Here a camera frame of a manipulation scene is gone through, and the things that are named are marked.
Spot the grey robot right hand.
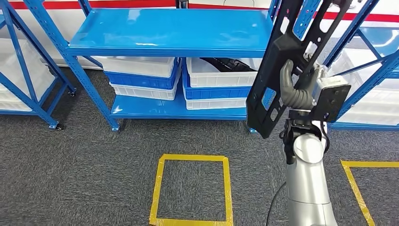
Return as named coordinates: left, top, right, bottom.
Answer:
left=279, top=59, right=322, bottom=110

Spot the long black plastic car part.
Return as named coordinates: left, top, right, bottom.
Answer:
left=245, top=0, right=354, bottom=139

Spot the black part in bin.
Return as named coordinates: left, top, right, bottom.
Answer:
left=200, top=57, right=257, bottom=73

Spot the blue metal shelf rack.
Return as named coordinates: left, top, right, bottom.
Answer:
left=322, top=0, right=399, bottom=132
left=23, top=0, right=323, bottom=134
left=0, top=0, right=77, bottom=131

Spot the blue plastic bin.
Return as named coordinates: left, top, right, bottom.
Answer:
left=104, top=59, right=182, bottom=91
left=182, top=61, right=254, bottom=101

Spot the yellow floor tape square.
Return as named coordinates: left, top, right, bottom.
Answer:
left=340, top=160, right=399, bottom=226
left=149, top=153, right=234, bottom=226

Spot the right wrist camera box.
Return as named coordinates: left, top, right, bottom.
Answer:
left=311, top=64, right=352, bottom=123

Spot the thin black hanging cable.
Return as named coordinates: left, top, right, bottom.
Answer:
left=265, top=182, right=287, bottom=226

